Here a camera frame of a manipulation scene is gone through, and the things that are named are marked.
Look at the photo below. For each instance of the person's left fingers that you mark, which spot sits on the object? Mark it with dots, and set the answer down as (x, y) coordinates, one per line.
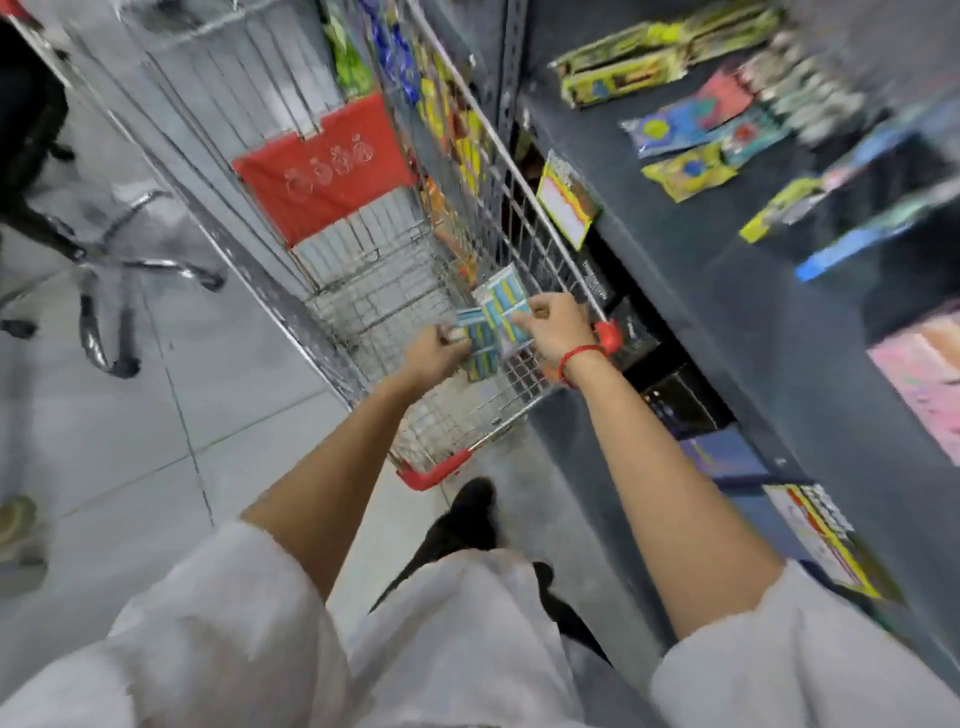
(456, 345)

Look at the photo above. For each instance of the pile of colourful snack packets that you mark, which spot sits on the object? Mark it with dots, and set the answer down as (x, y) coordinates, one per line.
(442, 112)

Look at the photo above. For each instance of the person's right fingers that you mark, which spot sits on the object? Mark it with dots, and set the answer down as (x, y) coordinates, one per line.
(534, 316)

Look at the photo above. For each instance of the yellow shelf price tag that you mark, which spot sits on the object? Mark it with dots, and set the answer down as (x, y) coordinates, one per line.
(821, 536)
(568, 201)

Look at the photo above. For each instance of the blue red toy packet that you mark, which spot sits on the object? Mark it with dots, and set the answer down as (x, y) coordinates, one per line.
(690, 116)

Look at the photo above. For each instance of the person's right hand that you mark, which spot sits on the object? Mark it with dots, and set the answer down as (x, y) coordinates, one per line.
(561, 330)

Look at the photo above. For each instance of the person's left forearm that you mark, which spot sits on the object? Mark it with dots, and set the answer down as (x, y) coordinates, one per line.
(341, 480)

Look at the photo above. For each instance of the blue yellow striped packet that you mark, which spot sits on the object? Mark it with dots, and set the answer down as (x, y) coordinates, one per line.
(504, 300)
(481, 352)

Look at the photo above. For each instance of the person's right forearm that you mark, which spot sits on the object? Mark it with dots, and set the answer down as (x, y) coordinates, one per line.
(660, 480)

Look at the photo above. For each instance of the pink packet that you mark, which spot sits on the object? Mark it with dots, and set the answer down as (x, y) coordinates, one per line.
(919, 375)

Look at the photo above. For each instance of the row of pale small packets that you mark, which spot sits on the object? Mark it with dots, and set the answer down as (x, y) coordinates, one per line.
(806, 86)

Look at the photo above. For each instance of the dark boxes under shelf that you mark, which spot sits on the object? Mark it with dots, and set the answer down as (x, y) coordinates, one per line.
(675, 390)

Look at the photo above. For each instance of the blue box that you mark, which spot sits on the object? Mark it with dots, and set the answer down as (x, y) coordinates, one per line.
(724, 454)

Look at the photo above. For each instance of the black office chair chrome base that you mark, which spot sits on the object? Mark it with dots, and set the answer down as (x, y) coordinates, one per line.
(45, 187)

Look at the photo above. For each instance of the yellow green narrow packet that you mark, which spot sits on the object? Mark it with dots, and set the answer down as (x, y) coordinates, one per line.
(784, 206)

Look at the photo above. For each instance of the person's left hand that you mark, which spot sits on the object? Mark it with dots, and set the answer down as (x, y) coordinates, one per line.
(431, 360)

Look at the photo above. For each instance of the blue long packet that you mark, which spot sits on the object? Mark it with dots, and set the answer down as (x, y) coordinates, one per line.
(877, 236)

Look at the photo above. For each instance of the red cart seat flap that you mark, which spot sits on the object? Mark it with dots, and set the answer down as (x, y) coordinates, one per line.
(322, 169)

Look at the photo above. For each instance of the yellow toy packet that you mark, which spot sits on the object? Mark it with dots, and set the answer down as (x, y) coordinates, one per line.
(690, 171)

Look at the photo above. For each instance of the black trousers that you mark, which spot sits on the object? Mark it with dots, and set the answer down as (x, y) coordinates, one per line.
(570, 611)

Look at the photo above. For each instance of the white shirt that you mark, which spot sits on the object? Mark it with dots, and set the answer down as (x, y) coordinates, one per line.
(465, 645)

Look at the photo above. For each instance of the teal toy packet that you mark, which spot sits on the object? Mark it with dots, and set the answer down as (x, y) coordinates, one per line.
(754, 135)

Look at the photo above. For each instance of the yellow green long packet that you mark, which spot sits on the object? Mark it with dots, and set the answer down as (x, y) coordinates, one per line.
(731, 30)
(622, 71)

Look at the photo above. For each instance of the dark grey shelving unit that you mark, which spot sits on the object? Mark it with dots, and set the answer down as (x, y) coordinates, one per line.
(750, 322)

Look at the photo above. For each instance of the black shoe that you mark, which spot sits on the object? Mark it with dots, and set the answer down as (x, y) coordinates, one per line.
(474, 514)

